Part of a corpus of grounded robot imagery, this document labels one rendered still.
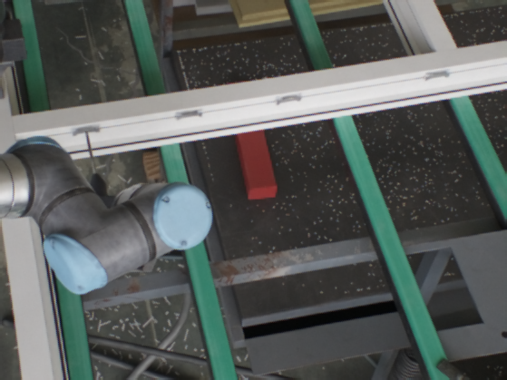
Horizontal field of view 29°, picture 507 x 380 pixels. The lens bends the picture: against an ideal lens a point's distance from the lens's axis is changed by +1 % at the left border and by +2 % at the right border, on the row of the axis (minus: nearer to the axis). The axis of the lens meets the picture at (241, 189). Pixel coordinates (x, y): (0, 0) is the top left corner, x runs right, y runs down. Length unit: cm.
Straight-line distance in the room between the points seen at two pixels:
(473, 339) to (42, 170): 76
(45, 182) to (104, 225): 10
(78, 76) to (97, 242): 181
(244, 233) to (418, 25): 55
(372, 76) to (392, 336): 52
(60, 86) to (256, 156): 110
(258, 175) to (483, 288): 57
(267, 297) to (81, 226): 72
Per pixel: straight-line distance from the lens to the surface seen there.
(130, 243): 129
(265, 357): 190
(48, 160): 135
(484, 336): 167
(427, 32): 195
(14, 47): 167
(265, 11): 235
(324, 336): 194
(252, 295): 193
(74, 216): 130
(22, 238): 160
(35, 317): 152
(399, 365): 205
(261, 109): 180
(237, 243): 199
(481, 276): 173
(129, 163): 283
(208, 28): 234
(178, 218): 130
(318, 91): 181
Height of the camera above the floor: 227
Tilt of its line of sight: 55 degrees down
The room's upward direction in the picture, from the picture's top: 7 degrees clockwise
